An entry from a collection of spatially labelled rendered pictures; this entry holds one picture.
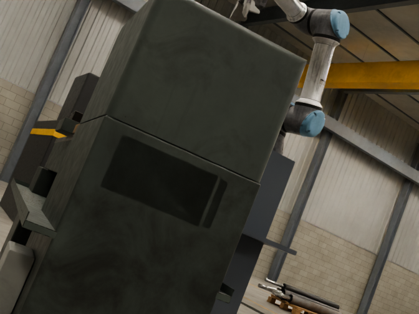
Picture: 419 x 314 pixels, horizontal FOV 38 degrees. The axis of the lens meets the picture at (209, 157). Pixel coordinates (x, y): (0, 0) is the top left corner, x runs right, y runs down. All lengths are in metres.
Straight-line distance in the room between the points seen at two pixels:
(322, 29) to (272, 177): 0.64
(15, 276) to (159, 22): 0.79
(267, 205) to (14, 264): 1.18
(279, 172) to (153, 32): 1.11
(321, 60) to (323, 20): 0.16
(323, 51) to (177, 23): 1.04
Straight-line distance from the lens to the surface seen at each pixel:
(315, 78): 2.58
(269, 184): 2.56
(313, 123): 2.54
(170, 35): 1.68
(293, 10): 2.62
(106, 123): 1.61
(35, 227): 1.60
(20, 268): 1.77
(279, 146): 2.60
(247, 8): 2.16
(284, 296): 10.39
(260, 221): 2.56
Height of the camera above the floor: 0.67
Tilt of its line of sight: 7 degrees up
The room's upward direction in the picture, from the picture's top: 22 degrees clockwise
